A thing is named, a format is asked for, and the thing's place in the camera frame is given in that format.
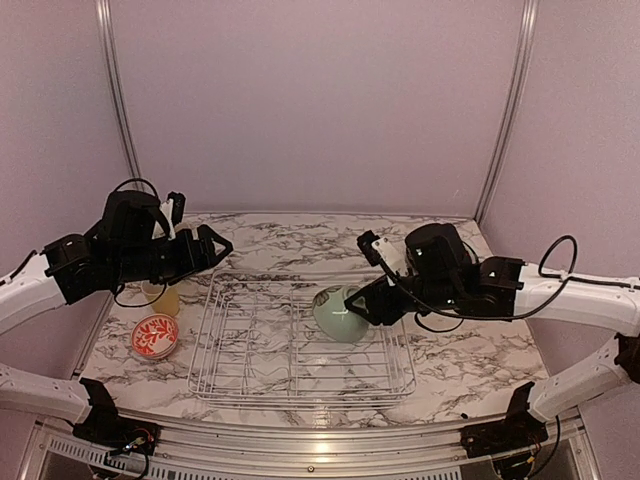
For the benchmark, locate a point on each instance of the left aluminium frame post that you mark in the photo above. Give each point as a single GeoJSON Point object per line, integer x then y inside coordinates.
{"type": "Point", "coordinates": [115, 86]}

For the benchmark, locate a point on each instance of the white wire dish rack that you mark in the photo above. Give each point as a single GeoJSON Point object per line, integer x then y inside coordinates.
{"type": "Point", "coordinates": [258, 346]}

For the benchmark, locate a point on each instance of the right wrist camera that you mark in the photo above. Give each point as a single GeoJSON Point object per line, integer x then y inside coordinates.
{"type": "Point", "coordinates": [380, 251]}

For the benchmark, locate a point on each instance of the aluminium front table rail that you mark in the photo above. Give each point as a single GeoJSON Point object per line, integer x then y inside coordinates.
{"type": "Point", "coordinates": [202, 450]}

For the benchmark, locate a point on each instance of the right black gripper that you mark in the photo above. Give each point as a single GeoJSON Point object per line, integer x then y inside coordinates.
{"type": "Point", "coordinates": [378, 301]}

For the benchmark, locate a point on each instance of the right aluminium frame post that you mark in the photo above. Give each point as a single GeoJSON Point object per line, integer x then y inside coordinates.
{"type": "Point", "coordinates": [516, 87]}

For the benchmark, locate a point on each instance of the aluminium frame post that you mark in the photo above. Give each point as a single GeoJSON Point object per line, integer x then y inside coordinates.
{"type": "Point", "coordinates": [115, 86]}
{"type": "Point", "coordinates": [516, 87]}

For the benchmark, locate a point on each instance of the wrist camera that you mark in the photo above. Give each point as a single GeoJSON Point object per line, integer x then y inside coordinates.
{"type": "Point", "coordinates": [380, 251]}
{"type": "Point", "coordinates": [173, 210]}

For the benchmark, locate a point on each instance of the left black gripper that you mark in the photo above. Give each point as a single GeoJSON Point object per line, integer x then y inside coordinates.
{"type": "Point", "coordinates": [190, 263]}

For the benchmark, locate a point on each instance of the pale green ceramic bowl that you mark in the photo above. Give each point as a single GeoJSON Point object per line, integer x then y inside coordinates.
{"type": "Point", "coordinates": [334, 319]}

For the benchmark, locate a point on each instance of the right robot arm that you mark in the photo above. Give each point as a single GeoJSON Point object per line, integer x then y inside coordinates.
{"type": "Point", "coordinates": [436, 274]}

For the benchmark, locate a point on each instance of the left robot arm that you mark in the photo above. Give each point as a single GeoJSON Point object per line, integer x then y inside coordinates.
{"type": "Point", "coordinates": [136, 239]}

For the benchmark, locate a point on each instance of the white red patterned teacup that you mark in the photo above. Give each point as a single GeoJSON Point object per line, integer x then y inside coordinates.
{"type": "Point", "coordinates": [155, 336]}

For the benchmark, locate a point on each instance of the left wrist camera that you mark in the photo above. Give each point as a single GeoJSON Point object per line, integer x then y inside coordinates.
{"type": "Point", "coordinates": [173, 210]}

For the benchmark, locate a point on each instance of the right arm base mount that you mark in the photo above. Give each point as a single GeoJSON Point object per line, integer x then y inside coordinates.
{"type": "Point", "coordinates": [518, 429]}

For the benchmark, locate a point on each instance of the yellow ceramic cup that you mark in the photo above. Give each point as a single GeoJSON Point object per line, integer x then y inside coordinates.
{"type": "Point", "coordinates": [163, 299]}

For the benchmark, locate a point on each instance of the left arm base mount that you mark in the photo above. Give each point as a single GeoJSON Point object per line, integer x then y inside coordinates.
{"type": "Point", "coordinates": [105, 426]}

